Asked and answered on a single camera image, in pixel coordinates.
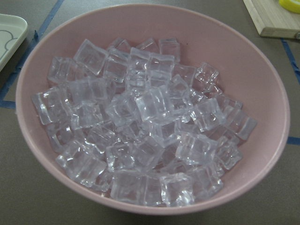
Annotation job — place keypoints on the pile of clear ice cubes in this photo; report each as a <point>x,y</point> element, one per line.
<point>138,126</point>

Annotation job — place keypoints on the pink bowl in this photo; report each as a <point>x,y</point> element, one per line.
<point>246,75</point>

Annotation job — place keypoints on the wooden cutting board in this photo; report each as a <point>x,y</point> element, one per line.
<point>272,20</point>

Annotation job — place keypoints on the cream bear serving tray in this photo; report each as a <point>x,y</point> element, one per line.
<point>13,31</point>

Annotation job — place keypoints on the lemon half slice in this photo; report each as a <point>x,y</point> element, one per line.
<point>290,5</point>

